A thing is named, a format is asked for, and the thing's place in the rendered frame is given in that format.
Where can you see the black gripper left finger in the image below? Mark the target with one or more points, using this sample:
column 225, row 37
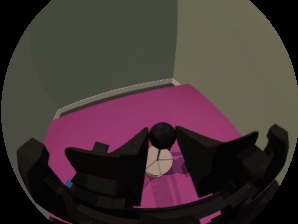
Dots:
column 126, row 164

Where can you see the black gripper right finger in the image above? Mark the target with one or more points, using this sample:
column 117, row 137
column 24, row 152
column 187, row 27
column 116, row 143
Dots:
column 207, row 159

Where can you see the blue short cylinder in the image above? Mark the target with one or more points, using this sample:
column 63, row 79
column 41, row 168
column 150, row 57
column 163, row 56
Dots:
column 68, row 183

